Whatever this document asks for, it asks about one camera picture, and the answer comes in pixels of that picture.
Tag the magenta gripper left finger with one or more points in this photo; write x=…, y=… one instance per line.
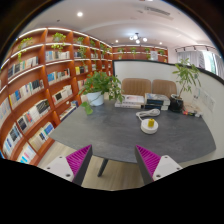
x=72, y=167

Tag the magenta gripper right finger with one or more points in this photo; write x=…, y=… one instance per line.
x=154, y=167

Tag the yellow charger plug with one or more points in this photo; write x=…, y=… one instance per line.
x=151, y=123

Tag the white round power socket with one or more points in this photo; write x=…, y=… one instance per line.
x=148, y=130

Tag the grey round table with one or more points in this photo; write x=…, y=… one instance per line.
x=113, y=133

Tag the dark book stack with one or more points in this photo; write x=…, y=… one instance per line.
x=156, y=101

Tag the right tan chair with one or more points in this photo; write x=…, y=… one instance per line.
x=164, y=87

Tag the tan chair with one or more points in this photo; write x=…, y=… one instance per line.
x=164, y=87
x=136, y=86

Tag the left tan chair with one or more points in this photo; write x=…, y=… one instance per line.
x=136, y=86

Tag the green plant in white pot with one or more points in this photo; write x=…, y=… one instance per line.
x=96, y=85

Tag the orange wooden bookshelf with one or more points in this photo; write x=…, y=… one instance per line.
x=39, y=84

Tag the tall plant in black pot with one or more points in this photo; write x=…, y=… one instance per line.
x=187, y=76

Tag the ceiling spot light cluster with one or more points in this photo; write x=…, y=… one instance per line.
x=137, y=39

